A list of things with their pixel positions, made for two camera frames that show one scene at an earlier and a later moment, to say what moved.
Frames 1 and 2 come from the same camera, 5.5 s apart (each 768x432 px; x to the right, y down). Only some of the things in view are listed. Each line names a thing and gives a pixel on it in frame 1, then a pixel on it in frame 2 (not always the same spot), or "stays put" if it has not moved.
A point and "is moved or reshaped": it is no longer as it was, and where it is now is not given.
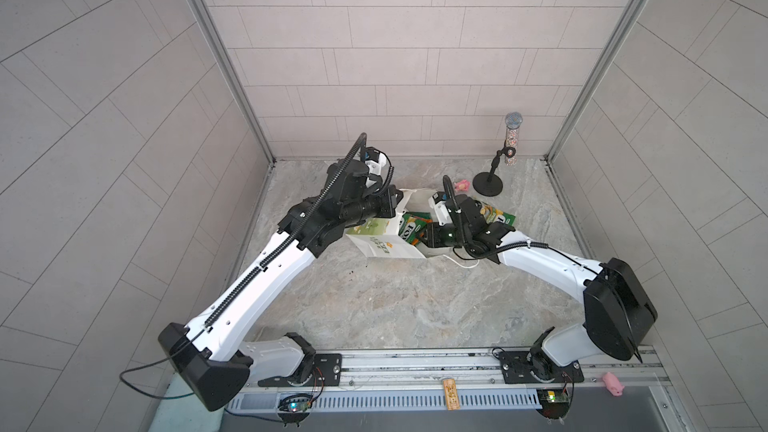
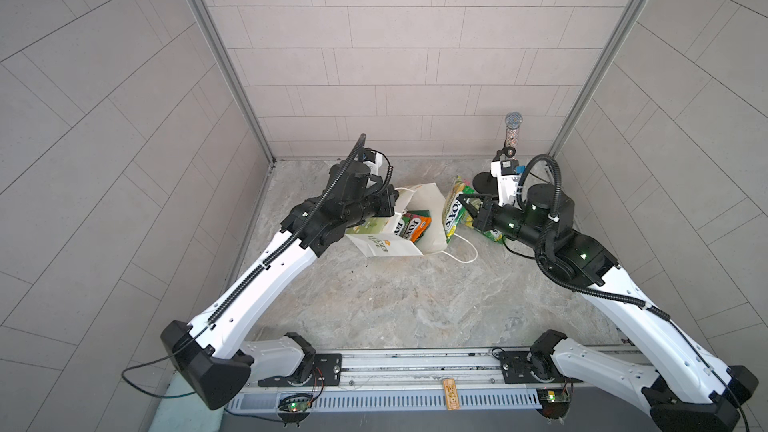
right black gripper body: (448, 235) to (509, 220)
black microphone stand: (490, 184) stays put
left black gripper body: (365, 206) stays put
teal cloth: (183, 411) stays put
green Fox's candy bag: (412, 224) is moved or reshaped
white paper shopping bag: (381, 237) stays put
